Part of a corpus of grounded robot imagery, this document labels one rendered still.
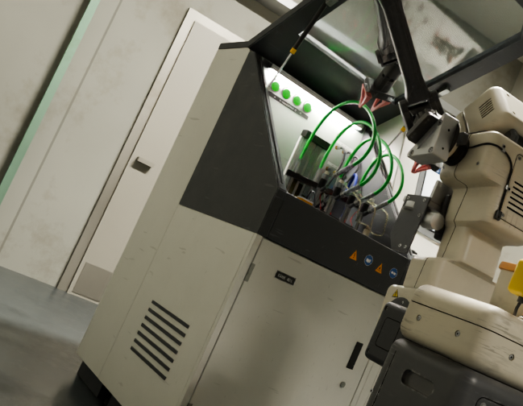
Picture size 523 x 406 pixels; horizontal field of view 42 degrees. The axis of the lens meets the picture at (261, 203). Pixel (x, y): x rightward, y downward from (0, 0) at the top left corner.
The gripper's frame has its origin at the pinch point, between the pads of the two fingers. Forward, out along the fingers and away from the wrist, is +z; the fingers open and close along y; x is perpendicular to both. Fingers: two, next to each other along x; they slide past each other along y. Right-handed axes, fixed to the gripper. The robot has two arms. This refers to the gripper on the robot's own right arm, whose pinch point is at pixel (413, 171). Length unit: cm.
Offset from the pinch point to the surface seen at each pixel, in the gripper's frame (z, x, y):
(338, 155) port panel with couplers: 39, 4, 44
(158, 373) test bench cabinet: 76, 50, -63
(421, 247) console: 40, -40, 15
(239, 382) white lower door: 60, 29, -66
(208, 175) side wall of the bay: 47, 57, 4
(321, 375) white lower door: 58, -2, -53
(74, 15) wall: 158, 132, 221
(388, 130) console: 22, -10, 54
